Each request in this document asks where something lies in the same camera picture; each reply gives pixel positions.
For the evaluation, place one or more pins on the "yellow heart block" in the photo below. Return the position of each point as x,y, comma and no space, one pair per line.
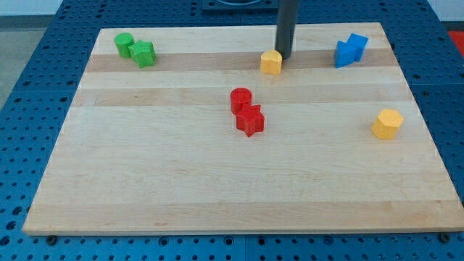
271,62

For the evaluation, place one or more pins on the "red star block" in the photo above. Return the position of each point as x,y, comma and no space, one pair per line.
250,120

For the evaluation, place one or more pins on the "red cylinder block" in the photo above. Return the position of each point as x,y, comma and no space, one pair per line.
239,97

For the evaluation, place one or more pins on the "wooden board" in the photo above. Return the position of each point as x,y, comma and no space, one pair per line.
156,151

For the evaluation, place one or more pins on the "green star block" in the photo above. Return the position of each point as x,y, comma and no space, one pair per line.
143,53

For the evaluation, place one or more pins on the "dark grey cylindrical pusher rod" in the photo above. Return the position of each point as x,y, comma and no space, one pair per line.
287,18

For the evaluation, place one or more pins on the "blue arrow-shaped block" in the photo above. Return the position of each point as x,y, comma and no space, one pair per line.
344,55

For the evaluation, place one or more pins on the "green cylinder block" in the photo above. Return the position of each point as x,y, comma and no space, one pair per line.
123,41

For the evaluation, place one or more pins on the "blue cube block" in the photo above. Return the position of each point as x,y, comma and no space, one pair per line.
359,42

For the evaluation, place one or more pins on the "yellow hexagon block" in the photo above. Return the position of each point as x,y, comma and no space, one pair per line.
387,124

